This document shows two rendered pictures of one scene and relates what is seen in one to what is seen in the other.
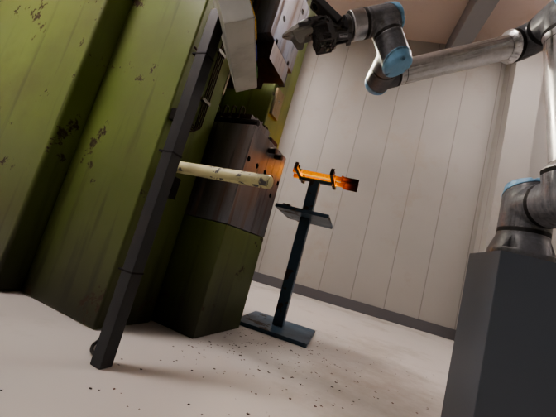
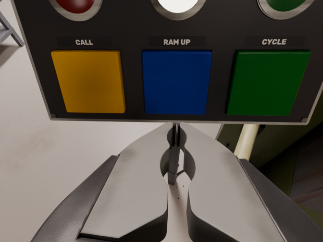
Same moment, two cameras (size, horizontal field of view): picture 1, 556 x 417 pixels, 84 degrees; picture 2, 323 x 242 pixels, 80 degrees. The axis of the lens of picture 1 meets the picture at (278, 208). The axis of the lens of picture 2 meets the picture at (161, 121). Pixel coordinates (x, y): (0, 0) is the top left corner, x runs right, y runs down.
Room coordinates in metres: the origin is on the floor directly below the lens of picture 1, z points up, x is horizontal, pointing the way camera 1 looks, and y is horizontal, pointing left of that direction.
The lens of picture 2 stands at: (0.87, 0.06, 1.18)
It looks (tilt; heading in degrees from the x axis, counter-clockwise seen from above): 59 degrees down; 96
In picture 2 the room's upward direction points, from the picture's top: 4 degrees counter-clockwise
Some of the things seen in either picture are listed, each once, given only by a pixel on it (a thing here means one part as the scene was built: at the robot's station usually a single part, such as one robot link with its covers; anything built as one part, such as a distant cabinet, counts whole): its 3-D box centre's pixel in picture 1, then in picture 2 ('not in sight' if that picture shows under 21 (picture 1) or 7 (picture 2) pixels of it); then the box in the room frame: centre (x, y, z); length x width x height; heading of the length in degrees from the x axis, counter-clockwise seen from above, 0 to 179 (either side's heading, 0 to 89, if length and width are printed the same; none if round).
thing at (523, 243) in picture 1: (520, 246); not in sight; (1.03, -0.83, 0.65); 0.19 x 0.19 x 0.10
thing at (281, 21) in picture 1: (260, 28); not in sight; (1.55, 0.36, 1.56); 0.42 x 0.39 x 0.40; 66
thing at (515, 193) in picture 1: (529, 207); not in sight; (1.02, -0.83, 0.79); 0.17 x 0.15 x 0.18; 178
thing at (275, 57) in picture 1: (243, 63); not in sight; (1.51, 0.38, 1.32); 0.42 x 0.20 x 0.10; 66
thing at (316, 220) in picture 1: (306, 217); not in sight; (1.84, -0.18, 0.67); 0.40 x 0.30 x 0.02; 165
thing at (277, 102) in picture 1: (276, 104); not in sight; (1.76, 0.17, 1.27); 0.09 x 0.02 x 0.17; 156
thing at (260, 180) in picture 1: (215, 173); (238, 165); (1.07, 0.25, 0.62); 0.44 x 0.05 x 0.05; 66
